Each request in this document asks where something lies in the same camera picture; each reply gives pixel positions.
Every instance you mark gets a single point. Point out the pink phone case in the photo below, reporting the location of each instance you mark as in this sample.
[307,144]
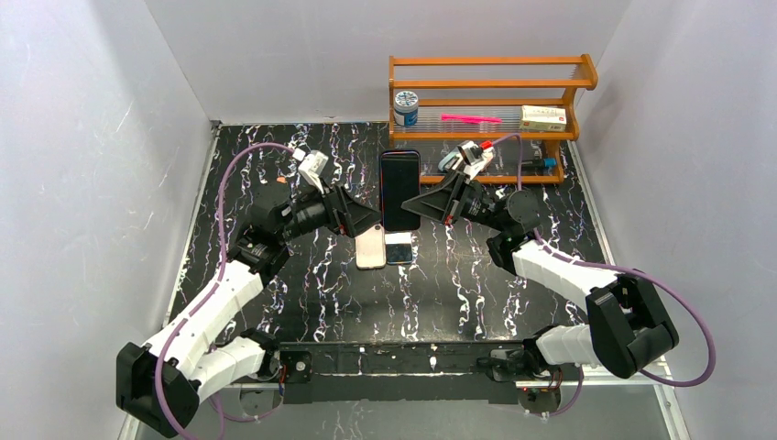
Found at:
[370,249]

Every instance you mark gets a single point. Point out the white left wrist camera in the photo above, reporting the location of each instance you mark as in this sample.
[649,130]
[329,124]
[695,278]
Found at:
[311,166]

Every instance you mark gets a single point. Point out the black blue marker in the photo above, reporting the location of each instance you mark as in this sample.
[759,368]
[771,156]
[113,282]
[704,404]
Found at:
[539,164]

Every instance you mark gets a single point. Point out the teal white stapler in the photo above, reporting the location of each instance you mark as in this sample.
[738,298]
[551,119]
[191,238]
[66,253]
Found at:
[448,161]

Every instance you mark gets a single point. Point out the black base bar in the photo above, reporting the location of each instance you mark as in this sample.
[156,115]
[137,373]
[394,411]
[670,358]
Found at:
[400,371]

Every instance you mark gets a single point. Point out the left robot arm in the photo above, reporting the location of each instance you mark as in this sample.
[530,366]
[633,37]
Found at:
[163,382]

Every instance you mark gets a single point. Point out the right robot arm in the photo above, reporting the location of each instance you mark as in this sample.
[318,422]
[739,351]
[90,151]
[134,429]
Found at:
[627,325]

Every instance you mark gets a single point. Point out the pink pen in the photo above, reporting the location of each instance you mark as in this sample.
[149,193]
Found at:
[471,119]

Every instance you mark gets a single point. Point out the black remote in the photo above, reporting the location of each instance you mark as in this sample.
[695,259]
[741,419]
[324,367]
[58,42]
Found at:
[399,182]

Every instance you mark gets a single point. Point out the white red small box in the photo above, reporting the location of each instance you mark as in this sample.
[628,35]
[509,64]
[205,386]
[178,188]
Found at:
[543,118]

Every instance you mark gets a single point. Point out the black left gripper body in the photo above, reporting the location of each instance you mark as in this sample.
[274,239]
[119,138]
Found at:
[339,209]

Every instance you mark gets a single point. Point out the blue white round jar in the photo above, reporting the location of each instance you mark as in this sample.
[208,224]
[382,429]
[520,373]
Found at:
[405,108]

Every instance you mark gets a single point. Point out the orange wooden shelf rack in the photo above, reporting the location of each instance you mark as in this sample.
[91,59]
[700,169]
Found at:
[487,86]

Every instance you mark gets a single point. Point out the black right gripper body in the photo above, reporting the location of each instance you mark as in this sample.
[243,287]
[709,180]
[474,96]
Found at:
[457,198]

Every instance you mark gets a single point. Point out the black smartphone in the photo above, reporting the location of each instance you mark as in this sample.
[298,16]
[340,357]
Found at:
[398,246]

